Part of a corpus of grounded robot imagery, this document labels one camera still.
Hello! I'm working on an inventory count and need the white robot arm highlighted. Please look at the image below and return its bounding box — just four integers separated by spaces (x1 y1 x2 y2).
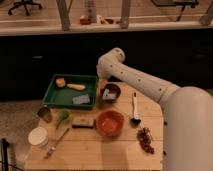
97 48 213 171

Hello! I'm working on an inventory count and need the dark brown bowl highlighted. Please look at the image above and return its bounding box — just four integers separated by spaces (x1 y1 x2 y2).
100 83 121 103

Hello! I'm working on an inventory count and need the white cloth in bowl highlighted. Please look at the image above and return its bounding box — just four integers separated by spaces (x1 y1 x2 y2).
102 89 116 100

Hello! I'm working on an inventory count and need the yellow toy banana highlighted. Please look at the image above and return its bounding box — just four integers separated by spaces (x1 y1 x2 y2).
67 84 86 91

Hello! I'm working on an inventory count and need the orange bowl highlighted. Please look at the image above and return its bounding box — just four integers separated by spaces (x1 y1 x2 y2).
95 110 124 137

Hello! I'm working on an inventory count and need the black rectangular block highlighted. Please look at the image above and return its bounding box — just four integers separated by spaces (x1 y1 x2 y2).
72 118 94 129

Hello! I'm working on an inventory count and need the orange round toy food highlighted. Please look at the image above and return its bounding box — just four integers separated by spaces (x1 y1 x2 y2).
55 78 66 88

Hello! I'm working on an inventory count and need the green plastic tray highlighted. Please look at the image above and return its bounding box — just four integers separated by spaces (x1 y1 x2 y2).
43 74 98 110

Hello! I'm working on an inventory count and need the green toy vegetable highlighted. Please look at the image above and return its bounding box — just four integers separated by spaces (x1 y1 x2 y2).
56 110 70 128

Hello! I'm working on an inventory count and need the dark red grape bunch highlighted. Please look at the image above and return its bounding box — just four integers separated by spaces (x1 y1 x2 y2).
137 127 155 154

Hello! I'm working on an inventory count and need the small metal cup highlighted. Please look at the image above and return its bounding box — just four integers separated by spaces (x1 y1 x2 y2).
37 107 52 123

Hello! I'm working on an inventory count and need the red object on shelf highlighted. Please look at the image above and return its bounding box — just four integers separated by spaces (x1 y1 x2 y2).
79 16 92 25

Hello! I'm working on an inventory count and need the white round container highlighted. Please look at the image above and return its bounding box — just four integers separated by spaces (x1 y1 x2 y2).
28 127 48 148

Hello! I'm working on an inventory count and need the black office chair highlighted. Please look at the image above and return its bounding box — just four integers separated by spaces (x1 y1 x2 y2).
8 0 43 16

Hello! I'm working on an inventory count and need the black stand at left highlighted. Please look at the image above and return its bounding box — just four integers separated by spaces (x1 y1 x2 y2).
0 138 24 171

